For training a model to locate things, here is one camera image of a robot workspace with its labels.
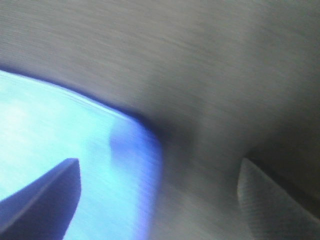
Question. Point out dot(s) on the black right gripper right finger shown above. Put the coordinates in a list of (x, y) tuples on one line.
[(269, 210)]

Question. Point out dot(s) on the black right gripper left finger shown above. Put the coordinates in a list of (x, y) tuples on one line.
[(43, 209)]

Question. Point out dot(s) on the blue microfibre towel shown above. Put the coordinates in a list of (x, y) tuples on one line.
[(120, 159)]

